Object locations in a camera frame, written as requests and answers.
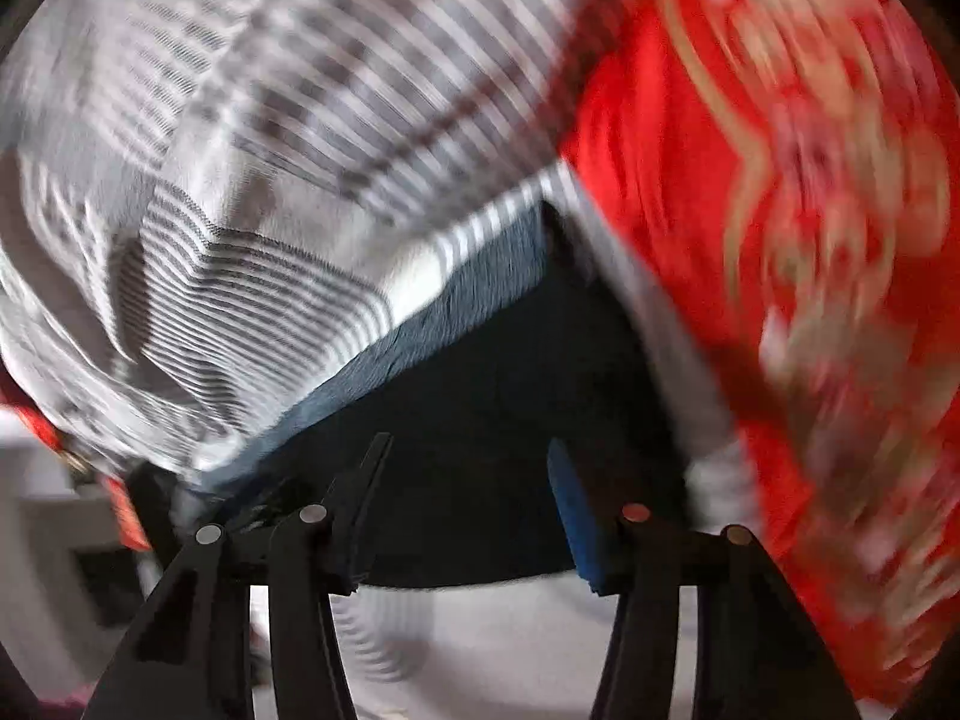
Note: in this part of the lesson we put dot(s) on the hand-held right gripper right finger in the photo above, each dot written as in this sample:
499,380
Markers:
574,517

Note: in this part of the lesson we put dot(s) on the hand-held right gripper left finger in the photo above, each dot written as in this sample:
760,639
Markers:
358,532

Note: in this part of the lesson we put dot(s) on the red cloth with gold trim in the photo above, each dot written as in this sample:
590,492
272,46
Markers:
124,517

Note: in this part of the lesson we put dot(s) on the grey striped duvet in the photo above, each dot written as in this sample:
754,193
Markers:
300,165

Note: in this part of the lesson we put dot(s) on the red gold patterned blanket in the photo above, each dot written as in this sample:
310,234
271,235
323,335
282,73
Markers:
675,240

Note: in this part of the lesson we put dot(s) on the grey striped bed sheet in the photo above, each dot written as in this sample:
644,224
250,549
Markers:
487,645

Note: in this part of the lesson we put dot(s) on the black pants with patterned lining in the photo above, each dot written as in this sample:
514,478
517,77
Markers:
487,405

